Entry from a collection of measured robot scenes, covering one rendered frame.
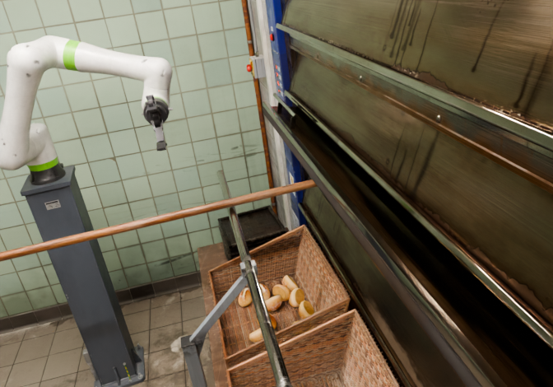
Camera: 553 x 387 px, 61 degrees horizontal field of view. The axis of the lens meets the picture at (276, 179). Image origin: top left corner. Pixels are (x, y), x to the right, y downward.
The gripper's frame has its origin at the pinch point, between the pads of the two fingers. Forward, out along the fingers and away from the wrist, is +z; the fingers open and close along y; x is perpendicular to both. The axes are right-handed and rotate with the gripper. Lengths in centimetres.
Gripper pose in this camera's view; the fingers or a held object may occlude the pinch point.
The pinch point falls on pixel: (156, 129)
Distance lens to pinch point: 161.4
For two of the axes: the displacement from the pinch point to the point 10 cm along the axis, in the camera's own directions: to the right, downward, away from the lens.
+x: -9.6, 2.1, -1.6
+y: 1.3, 9.0, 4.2
